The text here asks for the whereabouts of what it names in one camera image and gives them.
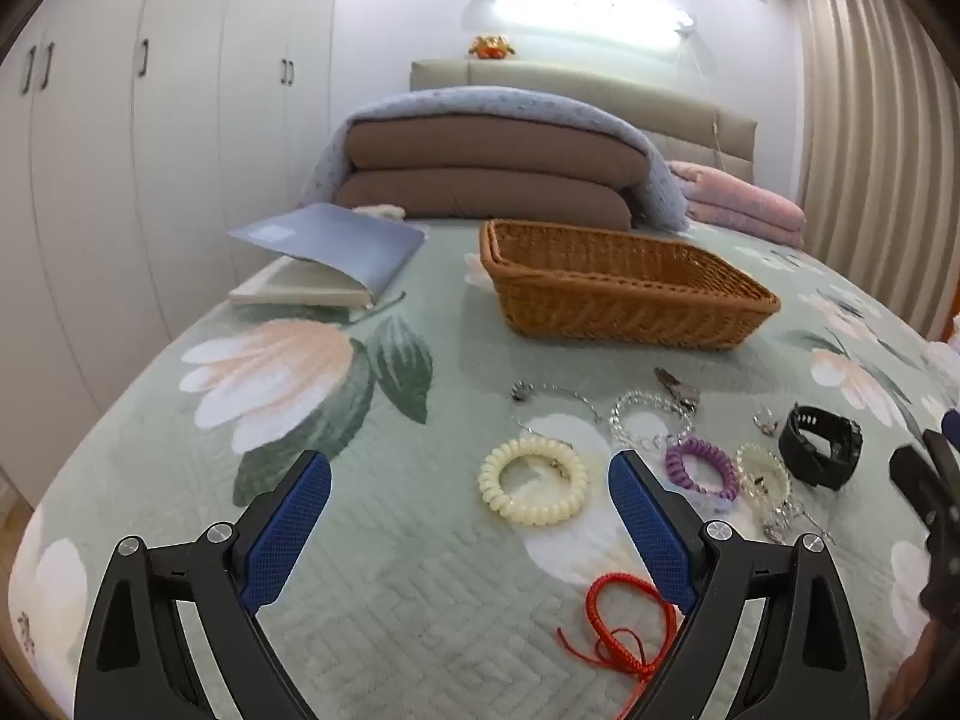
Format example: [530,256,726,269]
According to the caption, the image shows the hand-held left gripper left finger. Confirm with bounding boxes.
[73,450,333,720]

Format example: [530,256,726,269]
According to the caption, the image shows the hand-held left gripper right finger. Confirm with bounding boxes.
[607,450,875,720]

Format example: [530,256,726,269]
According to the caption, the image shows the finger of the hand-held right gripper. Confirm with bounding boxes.
[889,445,943,535]
[924,409,960,482]

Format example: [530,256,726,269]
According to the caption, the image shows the purple spiral hair tie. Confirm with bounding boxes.
[665,436,737,502]

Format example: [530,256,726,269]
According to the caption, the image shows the clear crystal bead bracelet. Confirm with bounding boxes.
[610,390,695,452]

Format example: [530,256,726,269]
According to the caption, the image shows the wicker basket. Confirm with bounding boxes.
[478,219,782,352]

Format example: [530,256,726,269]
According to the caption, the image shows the black wrist watch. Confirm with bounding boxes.
[778,405,863,493]

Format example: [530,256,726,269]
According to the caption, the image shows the metal hair clip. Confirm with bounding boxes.
[654,367,701,413]

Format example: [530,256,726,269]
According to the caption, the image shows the white book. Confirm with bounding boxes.
[229,259,376,310]

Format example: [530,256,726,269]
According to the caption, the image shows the blue folder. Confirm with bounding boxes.
[227,202,428,297]

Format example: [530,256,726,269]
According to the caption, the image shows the folded pink quilt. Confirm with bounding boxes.
[667,160,807,248]

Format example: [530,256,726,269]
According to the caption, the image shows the beige curtain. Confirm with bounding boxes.
[780,0,960,338]

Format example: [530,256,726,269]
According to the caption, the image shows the white wardrobe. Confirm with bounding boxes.
[0,0,346,511]

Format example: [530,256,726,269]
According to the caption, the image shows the folded brown blue quilt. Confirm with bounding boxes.
[304,88,689,232]

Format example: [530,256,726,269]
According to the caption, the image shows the beige padded headboard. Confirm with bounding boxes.
[410,58,758,185]

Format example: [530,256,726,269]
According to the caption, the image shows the clear spiral hair tie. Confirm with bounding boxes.
[733,441,793,515]

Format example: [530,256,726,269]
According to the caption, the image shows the cream spiral hair tie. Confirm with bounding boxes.
[478,435,590,527]

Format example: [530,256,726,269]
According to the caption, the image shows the red string bracelet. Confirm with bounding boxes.
[556,574,680,685]

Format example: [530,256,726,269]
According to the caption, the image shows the silver crystal chain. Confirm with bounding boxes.
[761,499,838,545]

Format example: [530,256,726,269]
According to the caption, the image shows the silver chain bracelet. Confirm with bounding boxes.
[511,381,605,430]

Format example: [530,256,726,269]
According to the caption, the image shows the wall light bar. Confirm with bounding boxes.
[461,0,698,55]

